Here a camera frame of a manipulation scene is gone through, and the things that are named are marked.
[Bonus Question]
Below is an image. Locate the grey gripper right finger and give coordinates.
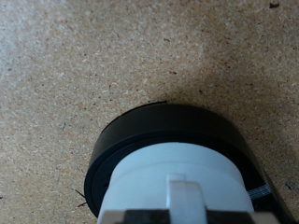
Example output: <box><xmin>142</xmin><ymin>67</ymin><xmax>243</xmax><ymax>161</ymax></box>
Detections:
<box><xmin>205</xmin><ymin>210</ymin><xmax>281</xmax><ymax>224</ymax></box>

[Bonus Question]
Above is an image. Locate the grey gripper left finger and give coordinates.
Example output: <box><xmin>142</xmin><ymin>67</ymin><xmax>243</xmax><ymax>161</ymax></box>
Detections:
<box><xmin>96</xmin><ymin>209</ymin><xmax>172</xmax><ymax>224</ymax></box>

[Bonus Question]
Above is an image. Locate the white mug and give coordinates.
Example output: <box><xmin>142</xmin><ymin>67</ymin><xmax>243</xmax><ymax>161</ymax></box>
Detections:
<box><xmin>96</xmin><ymin>142</ymin><xmax>255</xmax><ymax>224</ymax></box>

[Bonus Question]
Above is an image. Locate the black Keurig coffee machine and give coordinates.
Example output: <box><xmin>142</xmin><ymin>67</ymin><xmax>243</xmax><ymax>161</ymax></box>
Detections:
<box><xmin>83</xmin><ymin>103</ymin><xmax>298</xmax><ymax>224</ymax></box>

